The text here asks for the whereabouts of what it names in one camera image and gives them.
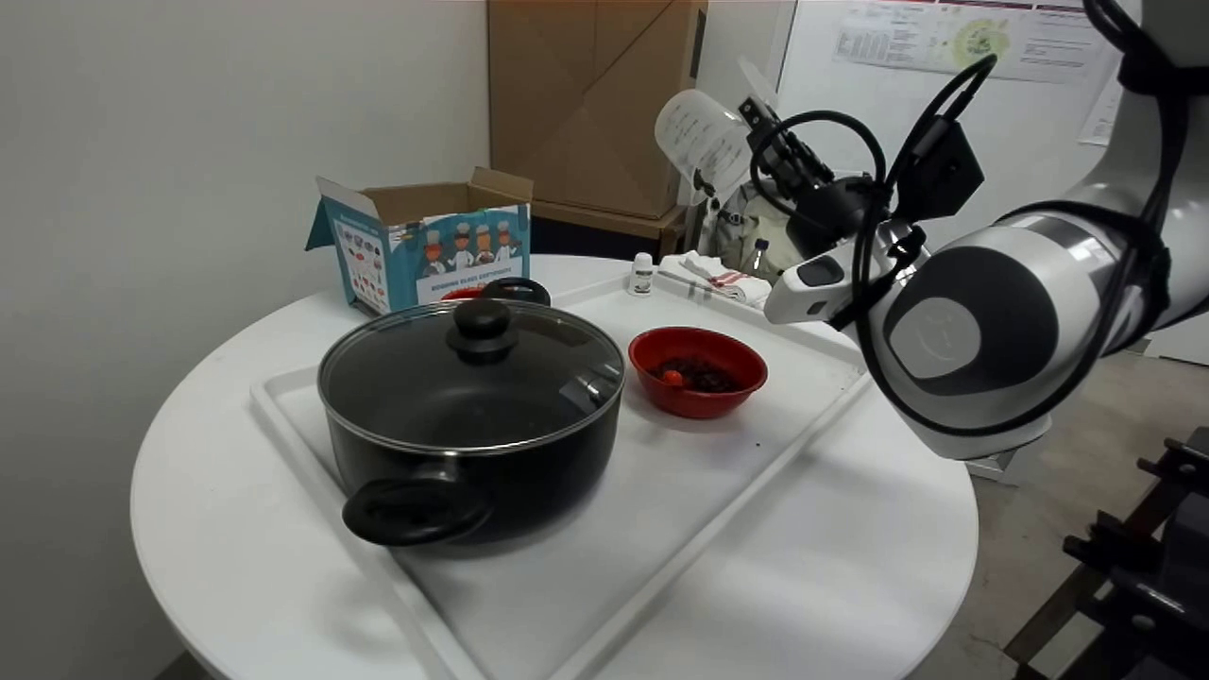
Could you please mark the white red striped towel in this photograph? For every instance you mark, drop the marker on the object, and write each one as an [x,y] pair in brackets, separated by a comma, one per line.
[715,278]

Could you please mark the red plastic bowl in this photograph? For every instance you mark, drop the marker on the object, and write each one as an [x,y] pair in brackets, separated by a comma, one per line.
[698,370]

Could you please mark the large brown cardboard box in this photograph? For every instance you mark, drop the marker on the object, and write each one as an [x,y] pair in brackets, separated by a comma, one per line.
[574,102]

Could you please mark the white plastic tray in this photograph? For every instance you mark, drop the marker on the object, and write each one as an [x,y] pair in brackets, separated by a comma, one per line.
[565,602]

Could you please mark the white round table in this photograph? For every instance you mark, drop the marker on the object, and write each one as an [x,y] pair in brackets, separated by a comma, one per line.
[848,568]

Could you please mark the blue cardboard toy box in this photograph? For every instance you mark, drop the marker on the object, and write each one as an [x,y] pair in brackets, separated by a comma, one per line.
[425,243]

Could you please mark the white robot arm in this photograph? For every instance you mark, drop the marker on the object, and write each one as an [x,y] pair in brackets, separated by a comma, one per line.
[983,337]

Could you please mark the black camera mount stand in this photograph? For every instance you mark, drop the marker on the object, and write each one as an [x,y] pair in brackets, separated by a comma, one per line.
[1140,598]

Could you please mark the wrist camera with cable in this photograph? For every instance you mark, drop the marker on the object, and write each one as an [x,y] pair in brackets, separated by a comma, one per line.
[935,166]

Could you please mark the black glass pot lid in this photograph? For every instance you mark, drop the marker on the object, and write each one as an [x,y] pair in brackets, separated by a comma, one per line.
[469,379]

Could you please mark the small white bottle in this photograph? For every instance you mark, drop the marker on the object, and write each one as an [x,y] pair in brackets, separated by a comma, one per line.
[645,272]

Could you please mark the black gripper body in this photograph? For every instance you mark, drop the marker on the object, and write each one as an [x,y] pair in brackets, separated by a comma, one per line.
[834,213]

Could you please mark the black cooking pot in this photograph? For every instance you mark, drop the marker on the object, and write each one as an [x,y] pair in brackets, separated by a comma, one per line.
[467,463]

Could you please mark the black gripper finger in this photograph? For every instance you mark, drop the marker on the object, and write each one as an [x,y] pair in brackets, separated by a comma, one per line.
[779,151]

